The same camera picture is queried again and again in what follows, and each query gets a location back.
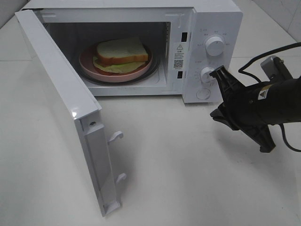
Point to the white timer knob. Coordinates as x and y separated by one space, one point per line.
205 76

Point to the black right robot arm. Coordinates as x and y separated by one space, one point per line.
283 102

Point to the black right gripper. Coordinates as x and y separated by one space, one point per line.
240 108

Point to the white warning sticker QR code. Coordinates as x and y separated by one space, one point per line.
180 50

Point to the toast sandwich with lettuce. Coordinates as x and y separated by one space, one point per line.
120 56

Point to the round white door-release button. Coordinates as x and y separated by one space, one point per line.
203 94

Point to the pink round plate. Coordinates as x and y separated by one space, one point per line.
87 65

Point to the white microwave oven body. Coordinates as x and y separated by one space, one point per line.
75 25

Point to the white microwave door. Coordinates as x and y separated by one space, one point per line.
76 111

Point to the upper white power knob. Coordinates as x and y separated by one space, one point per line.
214 45

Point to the glass microwave turntable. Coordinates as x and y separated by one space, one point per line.
149 74

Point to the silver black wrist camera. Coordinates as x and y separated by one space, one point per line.
275 69

